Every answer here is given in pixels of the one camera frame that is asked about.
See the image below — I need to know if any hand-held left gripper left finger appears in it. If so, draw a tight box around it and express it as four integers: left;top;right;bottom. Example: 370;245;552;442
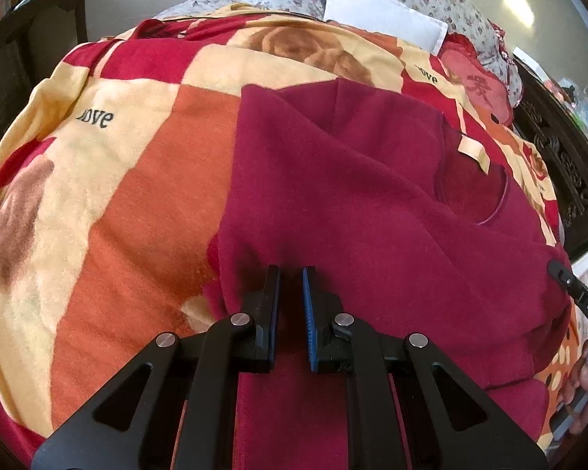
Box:
32;265;281;470

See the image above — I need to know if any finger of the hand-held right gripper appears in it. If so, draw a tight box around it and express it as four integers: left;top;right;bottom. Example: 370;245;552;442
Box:
547;260;580;300

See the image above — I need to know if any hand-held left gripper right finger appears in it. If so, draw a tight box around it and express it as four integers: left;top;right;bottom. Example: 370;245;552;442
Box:
301;266;550;470

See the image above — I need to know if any maroon shirt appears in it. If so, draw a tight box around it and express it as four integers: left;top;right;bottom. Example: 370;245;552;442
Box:
206;78;576;470

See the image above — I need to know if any dark carved wooden headboard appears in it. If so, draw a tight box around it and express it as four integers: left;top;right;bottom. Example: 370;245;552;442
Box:
512;54;588;255

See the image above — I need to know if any red orange printed blanket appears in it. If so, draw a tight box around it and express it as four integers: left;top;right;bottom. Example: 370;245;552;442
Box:
0;4;581;470

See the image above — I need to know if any red pillow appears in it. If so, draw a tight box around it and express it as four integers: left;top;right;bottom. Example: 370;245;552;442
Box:
441;39;515;128

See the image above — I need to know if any dark wooden furniture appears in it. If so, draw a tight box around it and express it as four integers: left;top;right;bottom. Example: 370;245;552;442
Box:
0;0;89;157

